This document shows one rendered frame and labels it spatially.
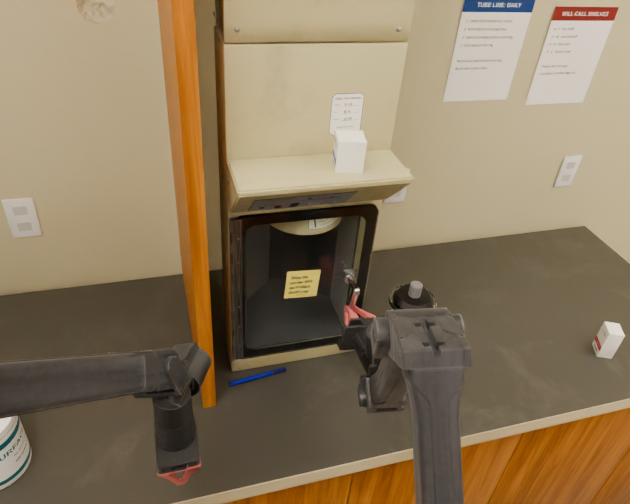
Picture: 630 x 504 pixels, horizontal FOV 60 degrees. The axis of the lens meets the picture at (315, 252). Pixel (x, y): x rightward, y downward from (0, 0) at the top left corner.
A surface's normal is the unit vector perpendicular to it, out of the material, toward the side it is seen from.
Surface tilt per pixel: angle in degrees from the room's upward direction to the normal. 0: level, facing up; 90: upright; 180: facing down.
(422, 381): 52
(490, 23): 90
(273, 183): 0
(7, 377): 67
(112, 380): 71
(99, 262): 90
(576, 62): 90
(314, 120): 90
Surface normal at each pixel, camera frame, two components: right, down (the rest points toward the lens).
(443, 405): 0.02, -0.03
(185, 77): 0.28, 0.59
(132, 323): 0.07, -0.80
